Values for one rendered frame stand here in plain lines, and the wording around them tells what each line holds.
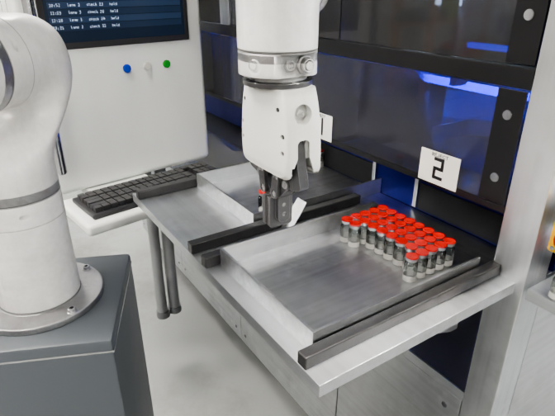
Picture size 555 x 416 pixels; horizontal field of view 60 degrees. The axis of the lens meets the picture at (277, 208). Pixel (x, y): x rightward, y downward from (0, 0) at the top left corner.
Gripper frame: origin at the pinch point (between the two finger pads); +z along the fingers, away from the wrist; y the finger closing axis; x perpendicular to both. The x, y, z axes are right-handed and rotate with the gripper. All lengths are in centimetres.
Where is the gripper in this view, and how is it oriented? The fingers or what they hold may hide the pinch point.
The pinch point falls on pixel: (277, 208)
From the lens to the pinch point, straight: 58.5
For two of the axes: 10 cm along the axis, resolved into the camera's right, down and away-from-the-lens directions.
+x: -8.4, 2.3, -5.0
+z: 0.0, 9.1, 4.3
